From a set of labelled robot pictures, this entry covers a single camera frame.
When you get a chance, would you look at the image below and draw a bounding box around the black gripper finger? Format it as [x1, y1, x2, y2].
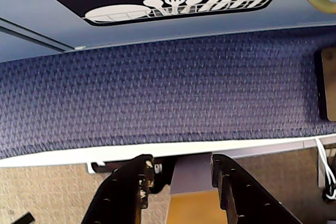
[211, 153, 302, 224]
[81, 154, 155, 224]

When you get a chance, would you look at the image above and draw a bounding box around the gray and yellow desk leg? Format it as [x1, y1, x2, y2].
[165, 153, 229, 224]

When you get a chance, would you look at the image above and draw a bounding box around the small black bar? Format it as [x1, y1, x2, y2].
[19, 212, 35, 224]

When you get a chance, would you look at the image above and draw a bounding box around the tan board with black edge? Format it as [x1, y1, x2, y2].
[314, 48, 336, 122]

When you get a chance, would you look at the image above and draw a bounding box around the blue dishwasher door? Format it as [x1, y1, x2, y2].
[0, 0, 336, 51]

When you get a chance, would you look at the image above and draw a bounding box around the blue freezer door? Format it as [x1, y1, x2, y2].
[0, 22, 79, 63]

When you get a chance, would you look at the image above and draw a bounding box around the white cable bundle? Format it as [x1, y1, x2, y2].
[314, 137, 336, 201]

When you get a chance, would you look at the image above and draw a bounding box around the gold dishwasher handle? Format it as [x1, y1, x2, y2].
[301, 0, 336, 15]

